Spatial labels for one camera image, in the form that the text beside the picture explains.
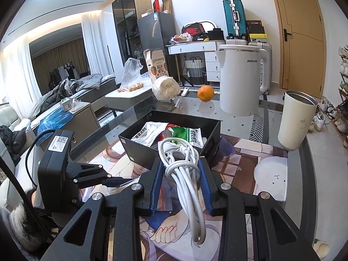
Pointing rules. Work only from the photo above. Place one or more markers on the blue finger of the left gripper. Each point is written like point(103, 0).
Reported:
point(116, 181)

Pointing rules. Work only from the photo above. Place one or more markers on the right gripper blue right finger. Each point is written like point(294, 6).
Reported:
point(207, 185)

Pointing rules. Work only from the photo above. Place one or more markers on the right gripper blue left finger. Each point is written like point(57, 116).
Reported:
point(156, 183)

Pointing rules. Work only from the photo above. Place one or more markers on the black storage box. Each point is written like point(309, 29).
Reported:
point(144, 156)

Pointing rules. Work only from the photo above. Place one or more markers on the white printed plastic pouch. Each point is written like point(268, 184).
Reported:
point(149, 132)

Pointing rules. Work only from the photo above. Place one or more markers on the red white balloon glue bag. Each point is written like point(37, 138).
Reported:
point(168, 132)

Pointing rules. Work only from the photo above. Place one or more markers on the green white sachet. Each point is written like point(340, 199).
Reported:
point(192, 136)

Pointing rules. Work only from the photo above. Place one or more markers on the grey side table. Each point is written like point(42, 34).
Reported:
point(121, 101)

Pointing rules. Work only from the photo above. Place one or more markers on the orange fruit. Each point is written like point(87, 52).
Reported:
point(205, 93)

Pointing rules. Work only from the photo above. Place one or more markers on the bed with clothes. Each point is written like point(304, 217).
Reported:
point(87, 89)

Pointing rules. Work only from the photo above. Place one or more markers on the clear bag of fruit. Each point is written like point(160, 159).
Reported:
point(131, 77)

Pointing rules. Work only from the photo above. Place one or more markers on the woven basket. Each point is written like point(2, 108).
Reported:
point(195, 69)

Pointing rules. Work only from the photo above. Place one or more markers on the white tumbler cup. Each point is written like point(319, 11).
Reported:
point(298, 112)

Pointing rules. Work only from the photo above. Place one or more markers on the fruit cardboard box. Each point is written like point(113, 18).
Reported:
point(156, 63)

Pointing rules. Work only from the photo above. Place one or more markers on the large white appliance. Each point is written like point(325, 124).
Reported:
point(244, 76)

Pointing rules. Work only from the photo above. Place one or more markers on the white drawer desk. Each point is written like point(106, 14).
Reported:
point(205, 50)

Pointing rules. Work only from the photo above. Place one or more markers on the wooden shoe rack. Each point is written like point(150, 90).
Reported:
point(341, 123)

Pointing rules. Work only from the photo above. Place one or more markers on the grey refrigerator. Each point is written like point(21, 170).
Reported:
point(156, 30)

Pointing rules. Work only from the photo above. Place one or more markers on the stacked black yellow boxes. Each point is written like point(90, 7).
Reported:
point(256, 31)

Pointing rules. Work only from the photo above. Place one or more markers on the dark glass cabinet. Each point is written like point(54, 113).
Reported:
point(126, 13)

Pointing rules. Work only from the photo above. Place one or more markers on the teal suitcase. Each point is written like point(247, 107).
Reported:
point(235, 19)

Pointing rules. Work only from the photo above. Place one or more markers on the wooden door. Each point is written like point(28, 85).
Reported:
point(302, 46)

